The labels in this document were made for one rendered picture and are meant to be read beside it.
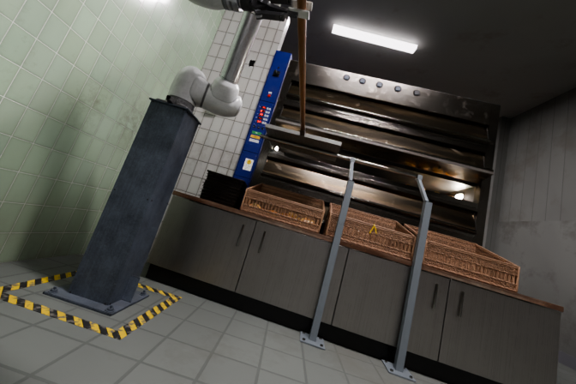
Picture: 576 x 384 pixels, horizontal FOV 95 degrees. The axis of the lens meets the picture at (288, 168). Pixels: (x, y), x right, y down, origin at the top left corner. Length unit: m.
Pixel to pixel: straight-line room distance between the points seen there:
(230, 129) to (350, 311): 1.75
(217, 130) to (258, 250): 1.28
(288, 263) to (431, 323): 0.88
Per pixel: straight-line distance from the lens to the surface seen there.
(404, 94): 2.73
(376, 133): 2.51
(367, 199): 2.32
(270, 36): 2.97
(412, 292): 1.80
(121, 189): 1.53
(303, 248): 1.72
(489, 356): 2.10
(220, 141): 2.52
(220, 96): 1.59
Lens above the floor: 0.57
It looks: 12 degrees up
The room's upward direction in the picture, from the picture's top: 17 degrees clockwise
